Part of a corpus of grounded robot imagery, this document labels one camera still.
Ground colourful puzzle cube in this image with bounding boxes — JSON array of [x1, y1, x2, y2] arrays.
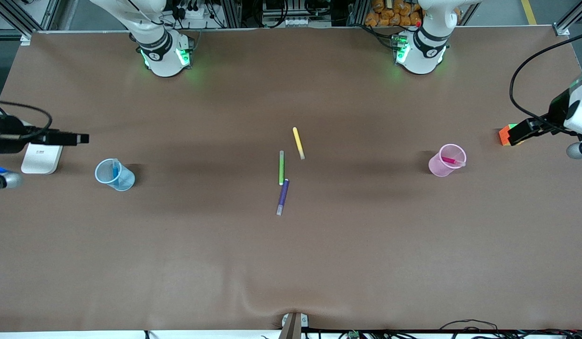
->
[[499, 124, 520, 146]]

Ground white lamp stand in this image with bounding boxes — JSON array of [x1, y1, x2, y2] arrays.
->
[[0, 103, 64, 175]]

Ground blue mesh cup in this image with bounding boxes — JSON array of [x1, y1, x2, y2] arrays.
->
[[95, 158, 136, 192]]

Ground pink mesh cup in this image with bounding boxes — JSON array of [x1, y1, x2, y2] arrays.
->
[[428, 144, 467, 178]]

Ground orange snack bags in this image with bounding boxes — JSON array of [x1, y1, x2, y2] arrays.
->
[[365, 0, 423, 27]]

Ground white power strip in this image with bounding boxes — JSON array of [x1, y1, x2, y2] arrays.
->
[[173, 4, 216, 22]]

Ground yellow marker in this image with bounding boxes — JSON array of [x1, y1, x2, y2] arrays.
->
[[292, 127, 306, 160]]

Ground purple marker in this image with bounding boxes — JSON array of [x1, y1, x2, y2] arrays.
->
[[276, 178, 290, 216]]

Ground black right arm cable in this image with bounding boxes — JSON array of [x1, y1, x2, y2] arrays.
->
[[0, 100, 53, 141]]

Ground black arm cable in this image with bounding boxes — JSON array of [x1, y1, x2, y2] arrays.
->
[[509, 32, 582, 129], [0, 100, 53, 141]]

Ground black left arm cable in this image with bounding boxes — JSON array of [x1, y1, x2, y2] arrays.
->
[[509, 32, 582, 129]]

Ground aluminium frame post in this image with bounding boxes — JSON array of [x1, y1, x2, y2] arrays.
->
[[0, 0, 54, 45], [552, 0, 582, 37]]

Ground black floor cables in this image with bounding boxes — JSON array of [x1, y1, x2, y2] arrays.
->
[[437, 319, 582, 339]]

